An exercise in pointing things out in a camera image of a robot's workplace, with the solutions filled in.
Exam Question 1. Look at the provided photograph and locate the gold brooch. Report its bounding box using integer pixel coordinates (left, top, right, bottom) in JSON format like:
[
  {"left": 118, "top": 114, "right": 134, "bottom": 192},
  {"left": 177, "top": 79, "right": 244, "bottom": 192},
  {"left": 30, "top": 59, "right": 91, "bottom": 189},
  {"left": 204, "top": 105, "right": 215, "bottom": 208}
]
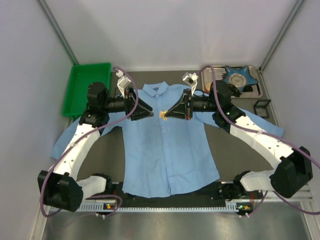
[{"left": 159, "top": 111, "right": 167, "bottom": 121}]

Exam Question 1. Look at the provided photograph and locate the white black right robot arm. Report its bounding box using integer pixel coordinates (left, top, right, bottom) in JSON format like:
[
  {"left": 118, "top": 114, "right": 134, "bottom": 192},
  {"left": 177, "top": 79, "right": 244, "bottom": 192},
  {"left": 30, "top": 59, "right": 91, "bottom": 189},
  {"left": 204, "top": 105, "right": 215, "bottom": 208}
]
[{"left": 164, "top": 80, "right": 313, "bottom": 199}]

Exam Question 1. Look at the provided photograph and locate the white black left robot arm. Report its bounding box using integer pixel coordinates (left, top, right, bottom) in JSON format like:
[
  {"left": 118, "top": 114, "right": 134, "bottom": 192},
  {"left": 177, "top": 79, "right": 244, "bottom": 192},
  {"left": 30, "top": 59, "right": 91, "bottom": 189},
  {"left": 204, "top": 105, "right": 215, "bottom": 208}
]
[{"left": 37, "top": 82, "right": 154, "bottom": 212}]

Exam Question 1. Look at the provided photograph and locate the black brooch box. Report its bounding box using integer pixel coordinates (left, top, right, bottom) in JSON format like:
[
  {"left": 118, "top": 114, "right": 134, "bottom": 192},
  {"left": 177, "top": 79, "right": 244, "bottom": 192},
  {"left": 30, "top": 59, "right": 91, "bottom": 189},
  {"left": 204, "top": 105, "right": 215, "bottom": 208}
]
[{"left": 253, "top": 99, "right": 272, "bottom": 119}]

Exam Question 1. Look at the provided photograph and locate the orange cup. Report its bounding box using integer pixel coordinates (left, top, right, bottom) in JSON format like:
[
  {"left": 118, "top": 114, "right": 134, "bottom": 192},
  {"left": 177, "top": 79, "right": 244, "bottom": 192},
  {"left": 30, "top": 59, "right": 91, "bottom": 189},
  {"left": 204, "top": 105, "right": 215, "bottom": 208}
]
[{"left": 204, "top": 82, "right": 213, "bottom": 94}]

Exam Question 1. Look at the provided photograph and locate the black comb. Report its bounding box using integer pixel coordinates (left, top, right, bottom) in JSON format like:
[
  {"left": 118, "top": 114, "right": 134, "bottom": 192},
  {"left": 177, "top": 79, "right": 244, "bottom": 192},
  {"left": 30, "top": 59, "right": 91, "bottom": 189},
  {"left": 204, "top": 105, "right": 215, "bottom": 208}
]
[{"left": 229, "top": 86, "right": 242, "bottom": 98}]

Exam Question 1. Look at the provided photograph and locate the green plastic tray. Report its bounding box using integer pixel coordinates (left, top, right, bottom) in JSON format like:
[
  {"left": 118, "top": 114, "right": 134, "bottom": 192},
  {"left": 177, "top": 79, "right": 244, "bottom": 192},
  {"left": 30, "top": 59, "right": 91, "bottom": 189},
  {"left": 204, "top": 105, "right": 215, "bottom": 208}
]
[{"left": 62, "top": 62, "right": 112, "bottom": 119}]

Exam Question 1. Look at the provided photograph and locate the blue star-shaped dish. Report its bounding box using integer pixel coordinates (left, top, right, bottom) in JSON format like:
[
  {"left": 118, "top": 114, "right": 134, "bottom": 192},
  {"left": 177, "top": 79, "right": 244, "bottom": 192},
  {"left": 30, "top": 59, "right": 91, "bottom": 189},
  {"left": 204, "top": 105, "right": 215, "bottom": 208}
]
[{"left": 222, "top": 66, "right": 258, "bottom": 93}]

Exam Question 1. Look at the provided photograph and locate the silver metal tray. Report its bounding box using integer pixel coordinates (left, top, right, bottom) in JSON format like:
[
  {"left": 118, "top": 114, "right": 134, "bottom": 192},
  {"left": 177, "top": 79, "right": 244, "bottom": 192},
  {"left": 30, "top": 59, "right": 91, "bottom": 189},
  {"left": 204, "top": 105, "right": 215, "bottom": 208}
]
[{"left": 213, "top": 65, "right": 263, "bottom": 99}]

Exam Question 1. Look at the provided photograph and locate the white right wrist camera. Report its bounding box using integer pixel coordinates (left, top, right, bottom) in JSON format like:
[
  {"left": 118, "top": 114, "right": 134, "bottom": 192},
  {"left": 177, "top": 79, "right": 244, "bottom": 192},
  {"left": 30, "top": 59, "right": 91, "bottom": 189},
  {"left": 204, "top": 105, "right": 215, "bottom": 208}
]
[{"left": 182, "top": 72, "right": 199, "bottom": 92}]

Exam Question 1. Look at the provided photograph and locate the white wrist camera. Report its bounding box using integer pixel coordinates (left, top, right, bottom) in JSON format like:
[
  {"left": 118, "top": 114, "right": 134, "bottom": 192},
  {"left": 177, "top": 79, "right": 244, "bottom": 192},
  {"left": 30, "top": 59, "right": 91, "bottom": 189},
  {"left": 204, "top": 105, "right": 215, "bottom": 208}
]
[
  {"left": 182, "top": 72, "right": 199, "bottom": 92},
  {"left": 116, "top": 70, "right": 132, "bottom": 97}
]

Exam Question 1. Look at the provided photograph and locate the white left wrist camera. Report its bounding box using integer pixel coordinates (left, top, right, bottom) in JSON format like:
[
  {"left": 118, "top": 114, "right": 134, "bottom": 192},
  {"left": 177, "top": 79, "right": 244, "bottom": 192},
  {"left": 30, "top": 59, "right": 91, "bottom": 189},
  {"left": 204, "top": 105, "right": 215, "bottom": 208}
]
[{"left": 116, "top": 70, "right": 132, "bottom": 97}]

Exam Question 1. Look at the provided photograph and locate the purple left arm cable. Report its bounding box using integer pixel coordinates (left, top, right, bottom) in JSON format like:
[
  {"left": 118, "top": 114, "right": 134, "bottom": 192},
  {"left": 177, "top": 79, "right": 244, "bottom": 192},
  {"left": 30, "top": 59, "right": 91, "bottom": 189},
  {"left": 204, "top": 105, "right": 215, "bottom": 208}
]
[{"left": 39, "top": 66, "right": 138, "bottom": 218}]

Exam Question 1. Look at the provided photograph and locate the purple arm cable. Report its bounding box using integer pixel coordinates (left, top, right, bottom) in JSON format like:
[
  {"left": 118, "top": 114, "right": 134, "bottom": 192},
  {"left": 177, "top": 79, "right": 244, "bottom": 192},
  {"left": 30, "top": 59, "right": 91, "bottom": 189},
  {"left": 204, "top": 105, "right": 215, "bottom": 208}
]
[
  {"left": 39, "top": 66, "right": 138, "bottom": 218},
  {"left": 197, "top": 65, "right": 320, "bottom": 216}
]

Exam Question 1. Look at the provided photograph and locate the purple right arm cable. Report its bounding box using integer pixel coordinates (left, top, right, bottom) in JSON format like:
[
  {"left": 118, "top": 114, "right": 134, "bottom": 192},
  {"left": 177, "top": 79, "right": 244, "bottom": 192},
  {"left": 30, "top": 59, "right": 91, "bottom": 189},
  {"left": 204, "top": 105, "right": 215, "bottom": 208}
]
[{"left": 197, "top": 65, "right": 320, "bottom": 216}]

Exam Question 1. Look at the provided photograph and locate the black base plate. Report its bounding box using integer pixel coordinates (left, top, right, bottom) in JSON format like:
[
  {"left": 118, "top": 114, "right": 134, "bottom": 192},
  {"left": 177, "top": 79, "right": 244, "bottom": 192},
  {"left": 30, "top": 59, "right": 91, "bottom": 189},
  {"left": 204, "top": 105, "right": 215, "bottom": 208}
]
[{"left": 84, "top": 181, "right": 264, "bottom": 208}]

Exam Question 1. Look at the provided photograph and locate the white slotted cable duct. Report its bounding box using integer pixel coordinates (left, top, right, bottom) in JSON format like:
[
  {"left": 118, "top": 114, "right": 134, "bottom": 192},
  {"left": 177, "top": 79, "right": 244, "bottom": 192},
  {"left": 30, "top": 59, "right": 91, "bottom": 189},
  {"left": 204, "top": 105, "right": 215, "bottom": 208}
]
[{"left": 49, "top": 201, "right": 253, "bottom": 213}]

